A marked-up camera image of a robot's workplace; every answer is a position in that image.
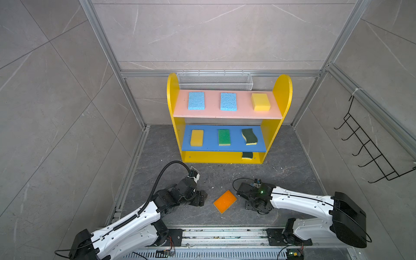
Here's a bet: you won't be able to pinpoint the black wire hook rack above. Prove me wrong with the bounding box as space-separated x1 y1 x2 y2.
334 96 416 184

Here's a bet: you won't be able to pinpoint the yellow shelf pink blue boards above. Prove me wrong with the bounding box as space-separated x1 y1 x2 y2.
166 73 293 164

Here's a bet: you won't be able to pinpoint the dark green sponge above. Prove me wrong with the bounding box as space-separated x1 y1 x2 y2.
242 152 254 160
242 128 258 146

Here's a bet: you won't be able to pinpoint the black corrugated cable hose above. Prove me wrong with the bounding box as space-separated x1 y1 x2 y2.
112 160 192 232

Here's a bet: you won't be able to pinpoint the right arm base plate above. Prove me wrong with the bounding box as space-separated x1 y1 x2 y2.
266 229 313 246

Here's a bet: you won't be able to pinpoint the yellow sponge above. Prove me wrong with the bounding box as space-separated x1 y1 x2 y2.
251 93 271 112
190 129 204 147

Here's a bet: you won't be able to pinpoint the orange sponge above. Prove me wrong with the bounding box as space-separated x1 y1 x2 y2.
213 190 237 214

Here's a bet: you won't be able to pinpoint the metal mesh basket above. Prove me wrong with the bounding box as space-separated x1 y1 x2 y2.
177 72 253 91

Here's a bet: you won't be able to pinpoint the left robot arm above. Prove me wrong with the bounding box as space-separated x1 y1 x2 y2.
68 171 207 260

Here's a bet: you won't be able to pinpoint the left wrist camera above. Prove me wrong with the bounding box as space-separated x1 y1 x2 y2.
188 166 200 183

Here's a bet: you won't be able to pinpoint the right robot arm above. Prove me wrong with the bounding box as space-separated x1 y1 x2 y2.
236 179 373 248

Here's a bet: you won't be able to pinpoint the aluminium mounting rail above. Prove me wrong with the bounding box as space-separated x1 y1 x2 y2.
119 227 364 260

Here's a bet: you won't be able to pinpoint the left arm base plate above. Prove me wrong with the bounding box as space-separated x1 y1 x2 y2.
162 229 184 247

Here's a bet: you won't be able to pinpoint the bright green sponge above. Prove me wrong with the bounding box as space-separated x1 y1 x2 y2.
218 129 231 146

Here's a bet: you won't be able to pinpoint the blue sponge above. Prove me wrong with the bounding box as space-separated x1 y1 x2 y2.
188 92 205 110
220 93 237 112

